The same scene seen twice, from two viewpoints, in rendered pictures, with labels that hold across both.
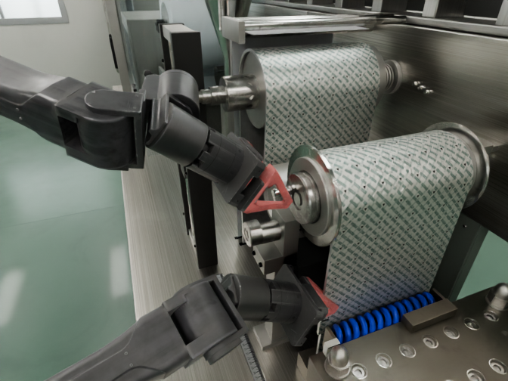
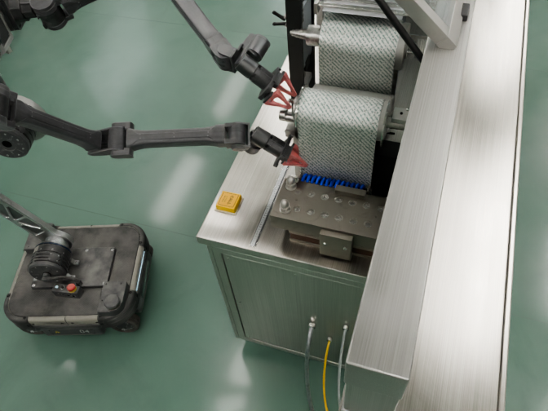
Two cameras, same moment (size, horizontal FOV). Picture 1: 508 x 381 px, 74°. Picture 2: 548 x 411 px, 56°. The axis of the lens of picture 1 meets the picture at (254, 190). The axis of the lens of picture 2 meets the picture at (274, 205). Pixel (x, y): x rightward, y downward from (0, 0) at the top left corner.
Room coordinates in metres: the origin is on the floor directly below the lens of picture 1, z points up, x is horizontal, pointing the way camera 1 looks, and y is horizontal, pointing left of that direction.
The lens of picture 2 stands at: (-0.52, -0.83, 2.30)
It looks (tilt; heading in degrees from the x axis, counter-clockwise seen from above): 52 degrees down; 45
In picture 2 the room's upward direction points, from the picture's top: 7 degrees counter-clockwise
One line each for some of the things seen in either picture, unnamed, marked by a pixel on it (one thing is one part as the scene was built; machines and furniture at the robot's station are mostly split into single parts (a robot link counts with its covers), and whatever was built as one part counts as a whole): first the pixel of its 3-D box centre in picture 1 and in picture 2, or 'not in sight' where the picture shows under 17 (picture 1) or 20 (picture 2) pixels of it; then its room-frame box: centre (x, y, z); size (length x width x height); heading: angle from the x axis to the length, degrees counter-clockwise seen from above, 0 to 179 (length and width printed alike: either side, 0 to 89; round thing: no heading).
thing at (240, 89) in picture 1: (239, 92); (317, 35); (0.63, 0.03, 1.33); 0.06 x 0.06 x 0.06; 21
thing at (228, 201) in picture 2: not in sight; (228, 201); (0.18, 0.08, 0.91); 0.07 x 0.07 x 0.02; 21
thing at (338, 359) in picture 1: (339, 358); (290, 181); (0.28, -0.12, 1.05); 0.04 x 0.04 x 0.04
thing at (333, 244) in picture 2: not in sight; (335, 245); (0.22, -0.35, 0.96); 0.10 x 0.03 x 0.11; 111
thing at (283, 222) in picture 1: (272, 283); (296, 144); (0.43, -0.03, 1.05); 0.06 x 0.05 x 0.31; 111
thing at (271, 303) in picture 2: not in sight; (367, 112); (1.31, 0.20, 0.43); 2.52 x 0.64 x 0.86; 21
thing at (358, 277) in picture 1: (385, 275); (335, 162); (0.40, -0.22, 1.10); 0.23 x 0.01 x 0.18; 111
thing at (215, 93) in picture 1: (207, 96); (299, 33); (0.61, 0.08, 1.33); 0.06 x 0.03 x 0.03; 111
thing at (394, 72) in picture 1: (376, 78); (417, 48); (0.75, -0.27, 1.33); 0.07 x 0.07 x 0.07; 21
